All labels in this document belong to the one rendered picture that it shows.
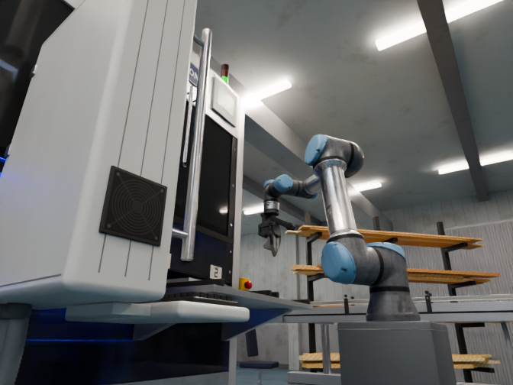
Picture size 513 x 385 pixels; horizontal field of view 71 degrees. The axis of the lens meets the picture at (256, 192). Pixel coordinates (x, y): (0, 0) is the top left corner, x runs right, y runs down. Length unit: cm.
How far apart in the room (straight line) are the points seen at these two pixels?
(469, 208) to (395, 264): 845
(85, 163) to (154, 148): 13
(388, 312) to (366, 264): 14
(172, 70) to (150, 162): 23
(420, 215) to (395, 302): 858
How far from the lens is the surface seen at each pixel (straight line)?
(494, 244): 929
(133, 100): 72
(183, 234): 72
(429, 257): 936
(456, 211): 958
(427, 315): 224
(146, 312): 75
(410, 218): 971
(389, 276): 114
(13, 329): 88
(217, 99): 199
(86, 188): 62
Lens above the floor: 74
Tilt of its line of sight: 22 degrees up
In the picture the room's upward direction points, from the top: 1 degrees clockwise
